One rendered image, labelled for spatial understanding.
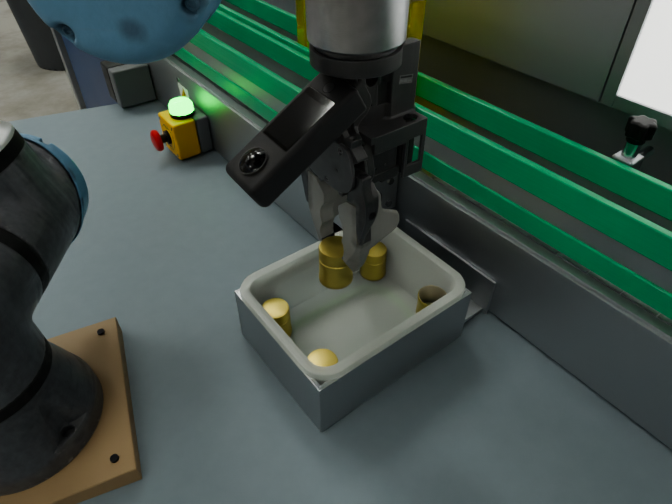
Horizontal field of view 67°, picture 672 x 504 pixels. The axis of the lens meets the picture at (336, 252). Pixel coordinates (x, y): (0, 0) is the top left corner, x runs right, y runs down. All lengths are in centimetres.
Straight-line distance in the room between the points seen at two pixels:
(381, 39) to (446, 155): 32
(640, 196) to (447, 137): 22
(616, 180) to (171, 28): 51
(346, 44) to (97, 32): 19
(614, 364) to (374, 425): 26
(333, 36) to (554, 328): 42
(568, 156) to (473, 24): 26
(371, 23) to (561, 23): 40
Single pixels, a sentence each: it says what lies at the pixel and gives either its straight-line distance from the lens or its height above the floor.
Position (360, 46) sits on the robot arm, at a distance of 38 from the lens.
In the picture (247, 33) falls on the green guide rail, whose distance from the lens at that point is 97.
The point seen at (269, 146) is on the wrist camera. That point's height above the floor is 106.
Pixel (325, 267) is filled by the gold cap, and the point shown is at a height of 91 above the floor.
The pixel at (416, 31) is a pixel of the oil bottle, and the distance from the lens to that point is 74.
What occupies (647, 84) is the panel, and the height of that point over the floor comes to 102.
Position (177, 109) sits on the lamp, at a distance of 98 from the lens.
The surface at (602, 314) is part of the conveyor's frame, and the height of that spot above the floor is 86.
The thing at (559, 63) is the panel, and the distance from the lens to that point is 74.
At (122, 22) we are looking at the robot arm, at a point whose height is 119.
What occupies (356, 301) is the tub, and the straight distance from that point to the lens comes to 67.
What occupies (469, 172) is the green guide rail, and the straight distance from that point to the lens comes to 65.
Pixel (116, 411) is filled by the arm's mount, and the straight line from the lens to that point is 61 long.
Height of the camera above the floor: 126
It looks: 42 degrees down
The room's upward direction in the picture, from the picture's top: straight up
